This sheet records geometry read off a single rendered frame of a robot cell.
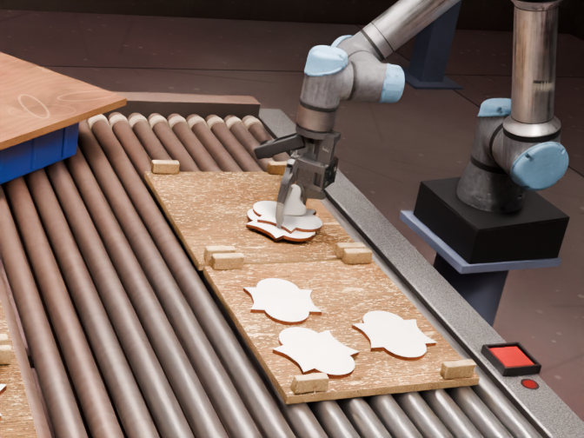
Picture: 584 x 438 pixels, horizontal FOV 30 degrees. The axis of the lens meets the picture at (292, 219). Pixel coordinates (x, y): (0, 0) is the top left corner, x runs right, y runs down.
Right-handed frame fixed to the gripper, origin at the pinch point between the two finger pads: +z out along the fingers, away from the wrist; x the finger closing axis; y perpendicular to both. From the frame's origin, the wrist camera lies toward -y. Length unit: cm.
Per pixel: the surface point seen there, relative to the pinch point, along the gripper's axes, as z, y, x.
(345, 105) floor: 95, -111, 349
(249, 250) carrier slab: 2.3, -0.6, -15.1
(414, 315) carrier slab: 2.4, 33.7, -16.8
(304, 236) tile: 0.7, 6.2, -5.2
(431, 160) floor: 95, -48, 309
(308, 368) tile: 2, 26, -47
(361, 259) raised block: 1.3, 18.3, -4.9
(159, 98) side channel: 1, -55, 40
